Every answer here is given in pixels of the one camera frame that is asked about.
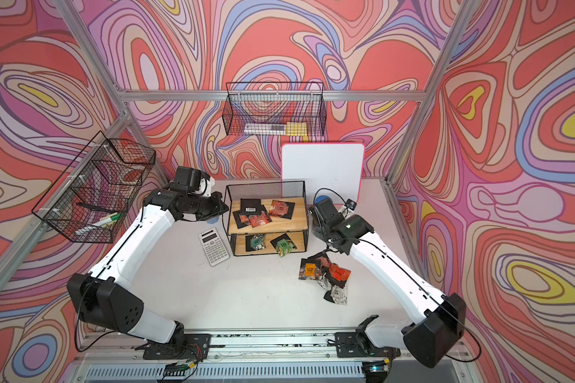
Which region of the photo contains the red black tea bag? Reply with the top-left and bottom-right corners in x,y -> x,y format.
311,252 -> 334,270

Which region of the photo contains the bright red tea bag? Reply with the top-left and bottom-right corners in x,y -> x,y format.
327,263 -> 351,288

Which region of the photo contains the white floral black tea bag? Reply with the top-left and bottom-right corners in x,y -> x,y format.
323,282 -> 348,306

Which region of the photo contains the orange black tea bag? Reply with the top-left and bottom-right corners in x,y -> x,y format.
298,259 -> 323,280

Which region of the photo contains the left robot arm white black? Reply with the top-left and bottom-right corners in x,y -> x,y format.
67,189 -> 228,345

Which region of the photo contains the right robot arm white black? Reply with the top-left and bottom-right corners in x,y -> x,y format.
309,199 -> 466,368

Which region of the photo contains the black tea bag barcode back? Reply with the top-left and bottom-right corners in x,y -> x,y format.
240,198 -> 263,215

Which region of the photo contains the green tea bag right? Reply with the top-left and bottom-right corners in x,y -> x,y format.
271,233 -> 297,257

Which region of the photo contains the green tea bag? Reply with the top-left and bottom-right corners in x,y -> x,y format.
245,234 -> 266,252
271,233 -> 297,257

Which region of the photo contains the black tea bag lower left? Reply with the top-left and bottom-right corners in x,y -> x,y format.
233,212 -> 272,229

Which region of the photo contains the green tea bag left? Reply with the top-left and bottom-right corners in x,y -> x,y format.
245,234 -> 266,252

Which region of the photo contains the blue-lidded pencil tube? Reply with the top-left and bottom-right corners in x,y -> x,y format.
314,191 -> 335,204

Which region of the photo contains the white scientific calculator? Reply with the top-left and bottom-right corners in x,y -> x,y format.
198,228 -> 230,267

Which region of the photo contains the white strip box in basket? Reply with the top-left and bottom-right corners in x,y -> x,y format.
243,123 -> 287,136

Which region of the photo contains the green white marker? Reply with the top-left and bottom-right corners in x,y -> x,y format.
74,212 -> 121,236

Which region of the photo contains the yellow box in basket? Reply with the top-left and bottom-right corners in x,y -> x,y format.
285,122 -> 308,137

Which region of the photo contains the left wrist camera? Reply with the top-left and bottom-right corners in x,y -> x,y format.
170,167 -> 214,196

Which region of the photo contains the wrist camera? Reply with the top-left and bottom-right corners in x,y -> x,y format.
170,167 -> 214,196
313,197 -> 358,219

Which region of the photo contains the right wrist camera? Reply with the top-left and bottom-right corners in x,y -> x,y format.
313,197 -> 358,219

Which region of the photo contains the black wire wooden two-tier shelf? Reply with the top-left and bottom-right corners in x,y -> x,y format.
222,180 -> 309,257

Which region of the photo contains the white board pink frame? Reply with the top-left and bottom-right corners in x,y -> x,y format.
281,143 -> 365,204

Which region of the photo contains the black wire basket back wall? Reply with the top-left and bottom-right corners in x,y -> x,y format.
222,81 -> 327,138

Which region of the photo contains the black wire basket wall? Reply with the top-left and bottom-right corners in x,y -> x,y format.
222,81 -> 327,138
32,132 -> 156,244

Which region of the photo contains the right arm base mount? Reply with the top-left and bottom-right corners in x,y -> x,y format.
327,331 -> 401,361

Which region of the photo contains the black wire basket left wall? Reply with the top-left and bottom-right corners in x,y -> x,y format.
32,132 -> 156,244

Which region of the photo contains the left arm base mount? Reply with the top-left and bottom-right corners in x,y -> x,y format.
142,334 -> 211,362

